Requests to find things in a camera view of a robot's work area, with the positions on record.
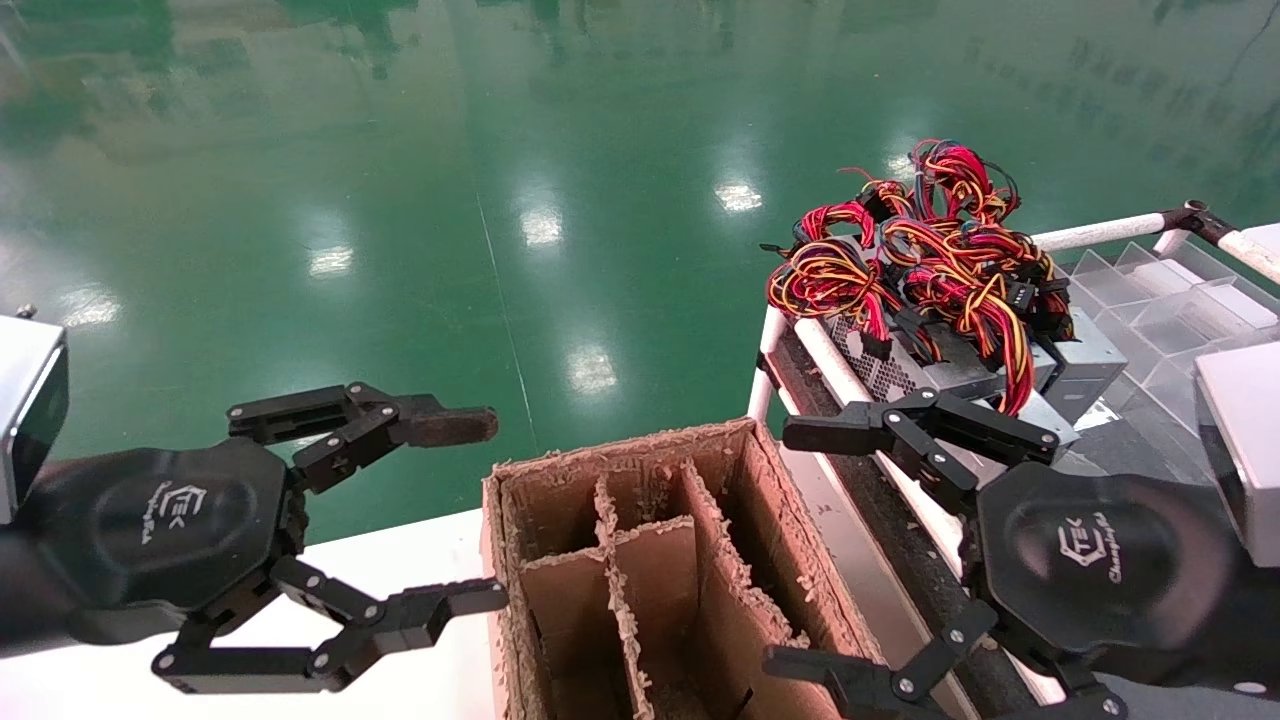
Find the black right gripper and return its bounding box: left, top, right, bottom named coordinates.
left=763, top=388, right=1238, bottom=720

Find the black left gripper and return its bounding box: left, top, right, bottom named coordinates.
left=20, top=382, right=509, bottom=695

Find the grey power supply plain side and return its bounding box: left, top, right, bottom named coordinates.
left=985, top=380, right=1083, bottom=449

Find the worn cardboard box with dividers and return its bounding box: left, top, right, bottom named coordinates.
left=482, top=418, right=886, bottom=720

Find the clear acrylic divided tray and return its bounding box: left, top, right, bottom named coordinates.
left=1060, top=240, right=1280, bottom=471

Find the red yellow black cable tangle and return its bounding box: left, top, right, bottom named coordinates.
left=762, top=140, right=1076, bottom=416

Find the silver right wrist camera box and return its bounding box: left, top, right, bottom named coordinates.
left=1195, top=340, right=1280, bottom=569

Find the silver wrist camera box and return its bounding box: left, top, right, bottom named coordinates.
left=1195, top=340, right=1280, bottom=569
left=0, top=315, right=69, bottom=526

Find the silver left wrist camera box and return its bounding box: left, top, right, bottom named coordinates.
left=0, top=315, right=69, bottom=526

